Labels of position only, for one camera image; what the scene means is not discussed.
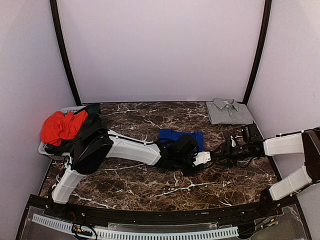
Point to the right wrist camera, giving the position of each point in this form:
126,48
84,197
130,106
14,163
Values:
233,141

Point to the orange red garment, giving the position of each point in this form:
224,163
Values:
59,127

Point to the black frame post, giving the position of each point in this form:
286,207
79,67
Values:
63,51
259,51

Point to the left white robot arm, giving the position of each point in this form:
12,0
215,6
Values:
95,145

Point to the grey button shirt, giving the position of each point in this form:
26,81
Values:
228,112

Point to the right black frame post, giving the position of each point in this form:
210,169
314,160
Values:
259,51

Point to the grey laundry basket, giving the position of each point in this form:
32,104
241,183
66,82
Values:
44,146

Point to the black curved front rail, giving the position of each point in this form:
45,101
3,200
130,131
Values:
234,215

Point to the white slotted cable duct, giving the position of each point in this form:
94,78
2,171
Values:
135,232

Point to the blue printed t-shirt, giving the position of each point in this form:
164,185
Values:
170,134

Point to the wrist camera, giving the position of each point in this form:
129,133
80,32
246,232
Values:
233,141
202,158

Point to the black garment in basket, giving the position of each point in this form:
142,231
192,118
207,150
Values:
93,111

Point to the left black frame post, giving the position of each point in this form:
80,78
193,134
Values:
63,51

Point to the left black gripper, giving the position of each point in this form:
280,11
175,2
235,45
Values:
188,173

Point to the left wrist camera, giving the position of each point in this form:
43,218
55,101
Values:
202,158

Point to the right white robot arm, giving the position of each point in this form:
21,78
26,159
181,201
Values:
304,142

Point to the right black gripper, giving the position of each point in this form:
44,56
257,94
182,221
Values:
226,147

